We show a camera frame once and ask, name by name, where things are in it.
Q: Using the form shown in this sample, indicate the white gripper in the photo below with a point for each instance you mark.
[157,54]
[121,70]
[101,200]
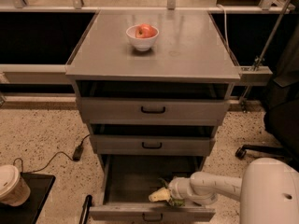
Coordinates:
[177,187]

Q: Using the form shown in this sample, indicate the green jalapeno chip bag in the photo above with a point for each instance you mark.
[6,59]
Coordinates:
[166,196]

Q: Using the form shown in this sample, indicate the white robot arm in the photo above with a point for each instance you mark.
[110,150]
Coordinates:
[268,191]

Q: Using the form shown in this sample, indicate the grey bottom drawer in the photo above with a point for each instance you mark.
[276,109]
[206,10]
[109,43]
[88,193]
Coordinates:
[128,182]

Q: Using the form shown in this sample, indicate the grey drawer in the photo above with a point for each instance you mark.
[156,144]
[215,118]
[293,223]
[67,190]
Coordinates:
[145,102]
[128,182]
[131,139]

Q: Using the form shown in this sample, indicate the grey drawer cabinet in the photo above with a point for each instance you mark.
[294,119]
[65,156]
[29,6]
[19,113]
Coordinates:
[188,49]

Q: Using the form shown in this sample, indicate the grey middle drawer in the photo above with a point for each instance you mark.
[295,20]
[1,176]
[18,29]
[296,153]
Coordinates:
[131,139]

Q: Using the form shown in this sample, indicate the grey top drawer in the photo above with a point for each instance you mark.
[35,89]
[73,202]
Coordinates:
[145,102]

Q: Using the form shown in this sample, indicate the black side table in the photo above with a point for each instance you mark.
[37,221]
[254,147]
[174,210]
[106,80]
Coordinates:
[28,213]

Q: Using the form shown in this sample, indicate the black office chair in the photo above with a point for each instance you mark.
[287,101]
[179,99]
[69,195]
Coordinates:
[282,107]

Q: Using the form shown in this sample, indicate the white lidded paper cup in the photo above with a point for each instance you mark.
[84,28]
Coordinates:
[14,191]

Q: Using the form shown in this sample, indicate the white ceramic bowl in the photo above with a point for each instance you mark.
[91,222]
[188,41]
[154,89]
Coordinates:
[141,44]

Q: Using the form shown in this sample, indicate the red apple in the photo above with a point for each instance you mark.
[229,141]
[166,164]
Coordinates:
[144,31]

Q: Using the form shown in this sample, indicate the black handle bar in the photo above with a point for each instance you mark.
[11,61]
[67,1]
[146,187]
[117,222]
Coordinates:
[85,209]

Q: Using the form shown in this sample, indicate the black power adapter with cable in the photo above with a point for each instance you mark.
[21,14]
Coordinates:
[75,157]

